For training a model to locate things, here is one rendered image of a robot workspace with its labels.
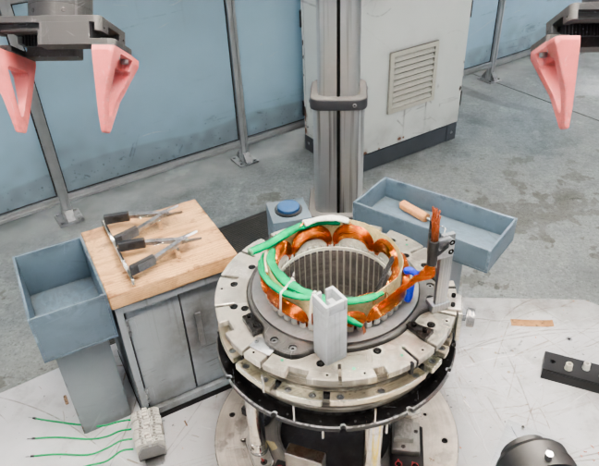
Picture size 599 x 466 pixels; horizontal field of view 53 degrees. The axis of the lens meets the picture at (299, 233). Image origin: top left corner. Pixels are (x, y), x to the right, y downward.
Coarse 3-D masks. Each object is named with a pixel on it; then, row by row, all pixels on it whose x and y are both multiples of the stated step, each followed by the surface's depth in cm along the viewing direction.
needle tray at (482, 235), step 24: (384, 192) 111; (408, 192) 108; (432, 192) 105; (360, 216) 104; (384, 216) 100; (408, 216) 106; (432, 216) 106; (456, 216) 104; (480, 216) 101; (504, 216) 98; (456, 240) 94; (480, 240) 99; (504, 240) 95; (456, 264) 104; (480, 264) 93; (456, 288) 109
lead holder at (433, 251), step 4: (428, 236) 70; (428, 240) 68; (432, 240) 67; (428, 244) 67; (432, 244) 66; (436, 244) 66; (444, 244) 69; (448, 244) 69; (428, 248) 67; (432, 248) 66; (436, 248) 66; (440, 248) 68; (444, 248) 68; (428, 252) 67; (432, 252) 67; (436, 252) 67; (440, 252) 68; (428, 256) 67; (432, 256) 67; (436, 256) 67; (428, 260) 67; (432, 260) 67; (436, 260) 67; (428, 264) 68; (432, 264) 67
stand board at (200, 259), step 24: (168, 216) 102; (192, 216) 101; (96, 240) 96; (216, 240) 95; (96, 264) 91; (120, 264) 91; (168, 264) 91; (192, 264) 90; (216, 264) 91; (120, 288) 86; (144, 288) 87; (168, 288) 89
